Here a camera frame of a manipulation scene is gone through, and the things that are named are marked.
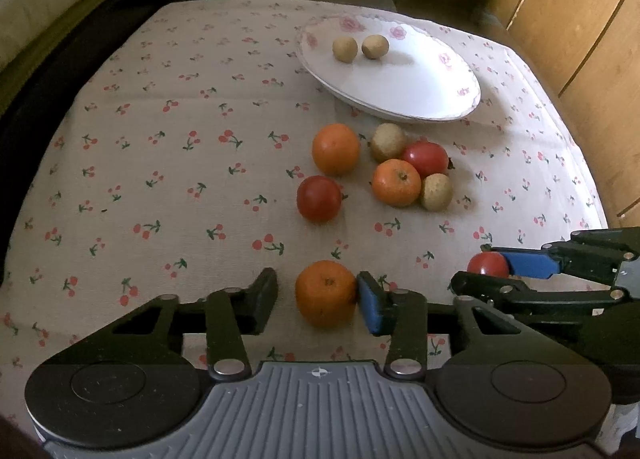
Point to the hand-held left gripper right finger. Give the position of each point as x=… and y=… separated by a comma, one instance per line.
x=370, y=304

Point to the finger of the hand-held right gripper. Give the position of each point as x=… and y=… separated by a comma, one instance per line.
x=530, y=263
x=480, y=286

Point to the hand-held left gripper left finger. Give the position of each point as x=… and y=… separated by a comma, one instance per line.
x=265, y=299

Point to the red tomato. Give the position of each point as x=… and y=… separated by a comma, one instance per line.
x=487, y=265
x=427, y=156
x=319, y=199

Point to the orange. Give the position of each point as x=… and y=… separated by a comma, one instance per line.
x=336, y=149
x=326, y=294
x=396, y=183

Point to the brown longan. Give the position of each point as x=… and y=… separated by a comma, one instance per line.
x=375, y=46
x=345, y=48
x=437, y=193
x=388, y=142

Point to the white floral plate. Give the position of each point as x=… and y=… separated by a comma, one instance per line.
x=415, y=84

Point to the cherry print tablecloth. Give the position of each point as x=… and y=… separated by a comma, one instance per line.
x=190, y=164

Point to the light wooden wardrobe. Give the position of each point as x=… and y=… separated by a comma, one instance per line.
x=575, y=14

